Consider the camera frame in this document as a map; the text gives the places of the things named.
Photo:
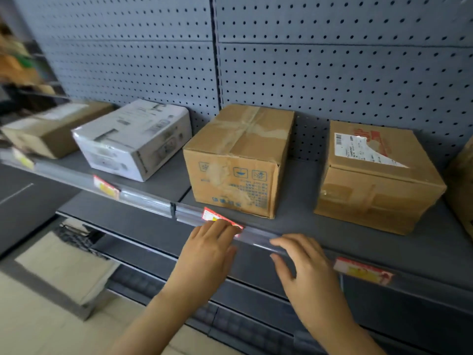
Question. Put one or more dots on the person's right hand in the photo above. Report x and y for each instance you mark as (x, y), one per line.
(314, 284)

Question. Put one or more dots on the person's left hand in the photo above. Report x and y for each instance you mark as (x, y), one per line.
(203, 262)

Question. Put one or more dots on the person's left thumb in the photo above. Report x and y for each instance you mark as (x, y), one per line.
(232, 256)

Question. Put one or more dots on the person's right thumb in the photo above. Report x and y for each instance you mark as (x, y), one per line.
(281, 269)

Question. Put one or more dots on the long clear price rail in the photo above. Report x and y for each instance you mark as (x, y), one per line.
(255, 240)

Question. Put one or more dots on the person's left forearm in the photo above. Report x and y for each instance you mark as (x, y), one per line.
(147, 325)

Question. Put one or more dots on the person's right forearm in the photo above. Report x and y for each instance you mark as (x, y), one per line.
(347, 340)

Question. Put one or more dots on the grey metal shelf board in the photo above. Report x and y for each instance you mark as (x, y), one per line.
(166, 181)
(295, 221)

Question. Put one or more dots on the wide red yellow price tag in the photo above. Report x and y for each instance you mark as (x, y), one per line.
(364, 271)

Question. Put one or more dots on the brown box with blue print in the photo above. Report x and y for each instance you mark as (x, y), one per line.
(236, 162)

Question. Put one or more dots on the lower grey shelf board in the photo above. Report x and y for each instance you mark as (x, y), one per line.
(129, 221)

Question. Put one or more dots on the brown box with white label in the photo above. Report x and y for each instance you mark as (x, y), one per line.
(377, 188)

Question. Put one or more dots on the red and yellow price tag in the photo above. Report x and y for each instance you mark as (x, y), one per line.
(106, 187)

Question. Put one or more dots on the white printed cardboard box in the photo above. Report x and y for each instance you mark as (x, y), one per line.
(133, 140)

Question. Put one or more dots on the beige cardboard sheet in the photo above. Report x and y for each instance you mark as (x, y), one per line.
(66, 268)

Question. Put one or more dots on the plain brown cardboard box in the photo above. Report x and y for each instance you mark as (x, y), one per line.
(462, 188)

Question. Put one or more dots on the grey pegboard back panel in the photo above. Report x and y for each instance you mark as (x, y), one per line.
(351, 70)
(129, 51)

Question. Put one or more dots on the flat brown cardboard box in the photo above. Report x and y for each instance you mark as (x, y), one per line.
(48, 131)

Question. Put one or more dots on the blurred goods on neighbouring shelf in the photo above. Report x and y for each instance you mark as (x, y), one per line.
(18, 66)

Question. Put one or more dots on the short clear price rail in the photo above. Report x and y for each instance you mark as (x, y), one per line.
(144, 201)

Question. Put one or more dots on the dark shelf upright post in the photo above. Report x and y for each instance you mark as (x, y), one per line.
(215, 51)

